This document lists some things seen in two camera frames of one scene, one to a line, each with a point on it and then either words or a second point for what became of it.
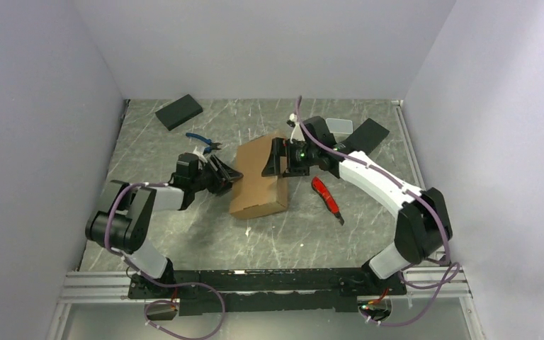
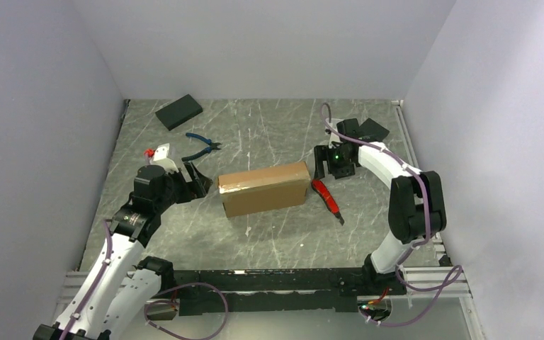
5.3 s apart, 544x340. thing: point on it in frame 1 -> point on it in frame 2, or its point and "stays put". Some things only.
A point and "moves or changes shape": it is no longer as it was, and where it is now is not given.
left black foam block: x=178 y=112 stays put
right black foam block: x=366 y=137 stays put
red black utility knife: x=321 y=190 stays put
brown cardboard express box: x=253 y=194 moves or changes shape
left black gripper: x=222 y=185 -> x=190 y=189
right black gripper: x=281 y=147 -> x=323 y=153
